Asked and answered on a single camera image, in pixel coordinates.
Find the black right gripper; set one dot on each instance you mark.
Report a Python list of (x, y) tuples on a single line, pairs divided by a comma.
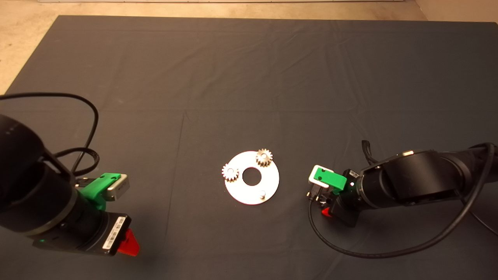
[(346, 210)]

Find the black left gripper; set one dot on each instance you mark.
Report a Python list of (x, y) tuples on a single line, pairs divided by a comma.
[(87, 235)]

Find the brass-toned metal gear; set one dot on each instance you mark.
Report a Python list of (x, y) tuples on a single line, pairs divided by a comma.
[(261, 160)]

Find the steel planetary gear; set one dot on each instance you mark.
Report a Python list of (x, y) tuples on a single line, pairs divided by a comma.
[(226, 175)]

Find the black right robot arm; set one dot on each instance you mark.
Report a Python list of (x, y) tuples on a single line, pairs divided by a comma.
[(420, 179)]

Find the round metal carrier plate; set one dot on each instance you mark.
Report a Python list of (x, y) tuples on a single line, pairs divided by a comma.
[(245, 194)]

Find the dark grey table cloth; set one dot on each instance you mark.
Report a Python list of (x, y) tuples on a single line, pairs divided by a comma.
[(155, 58)]

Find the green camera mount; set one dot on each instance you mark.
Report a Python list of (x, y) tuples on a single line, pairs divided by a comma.
[(95, 190), (330, 179)]

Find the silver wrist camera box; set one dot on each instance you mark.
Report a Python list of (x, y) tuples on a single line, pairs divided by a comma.
[(313, 181), (120, 188)]

